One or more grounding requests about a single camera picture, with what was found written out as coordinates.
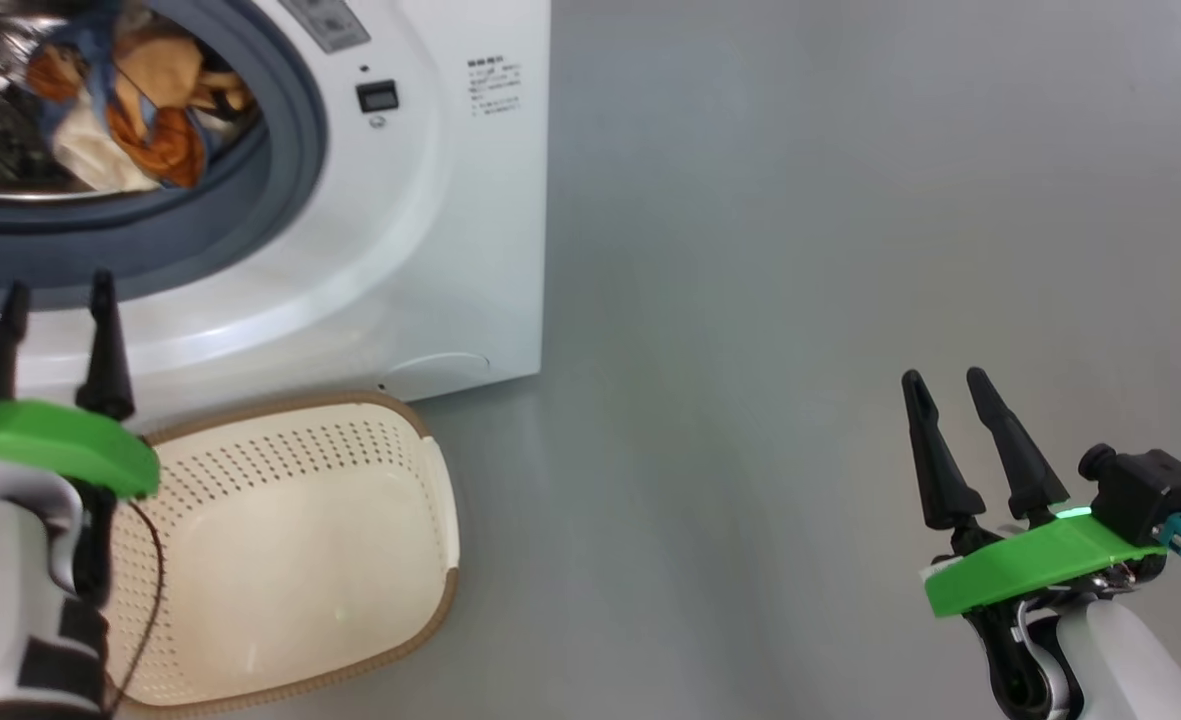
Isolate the cream cloth with black print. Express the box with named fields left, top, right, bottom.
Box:
left=50, top=100, right=166, bottom=194

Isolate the round drain filter cover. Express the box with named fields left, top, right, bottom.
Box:
left=384, top=351, right=492, bottom=403

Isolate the thin dark left arm cable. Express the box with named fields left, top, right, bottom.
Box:
left=100, top=498, right=167, bottom=713

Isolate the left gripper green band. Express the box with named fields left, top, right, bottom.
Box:
left=0, top=270, right=162, bottom=501

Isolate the blue patterned garment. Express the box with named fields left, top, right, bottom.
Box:
left=24, top=0, right=213, bottom=191

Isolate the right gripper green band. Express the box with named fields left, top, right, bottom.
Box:
left=899, top=366, right=1168, bottom=619

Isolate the printed warning text label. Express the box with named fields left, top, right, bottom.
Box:
left=466, top=56, right=524, bottom=119

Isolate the white front-load washing machine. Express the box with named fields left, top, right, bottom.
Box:
left=0, top=0, right=552, bottom=423

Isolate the brown orange garment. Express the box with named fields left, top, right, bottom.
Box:
left=110, top=35, right=257, bottom=191

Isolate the cream perforated laundry basket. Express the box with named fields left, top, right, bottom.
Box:
left=98, top=389, right=462, bottom=717

